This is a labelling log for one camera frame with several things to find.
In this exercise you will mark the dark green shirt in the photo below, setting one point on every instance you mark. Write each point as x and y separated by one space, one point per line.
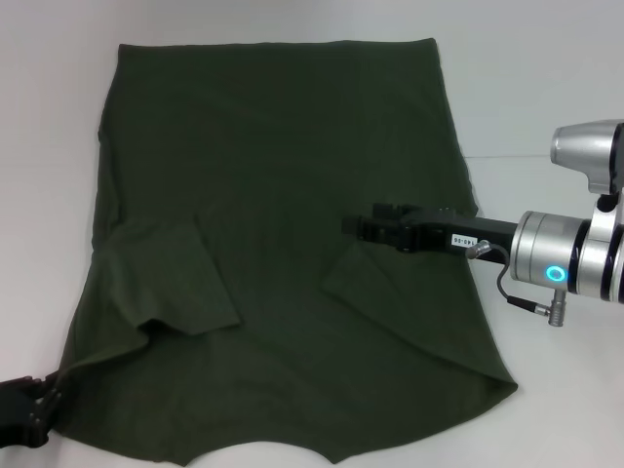
273 170

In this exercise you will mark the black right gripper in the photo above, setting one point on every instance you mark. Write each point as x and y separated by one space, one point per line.
487 231

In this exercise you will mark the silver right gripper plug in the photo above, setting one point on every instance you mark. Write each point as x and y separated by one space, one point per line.
480 249

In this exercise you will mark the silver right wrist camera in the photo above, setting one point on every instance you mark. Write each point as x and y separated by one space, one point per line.
580 146

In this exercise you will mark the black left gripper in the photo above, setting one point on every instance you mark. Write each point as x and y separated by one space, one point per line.
14 404

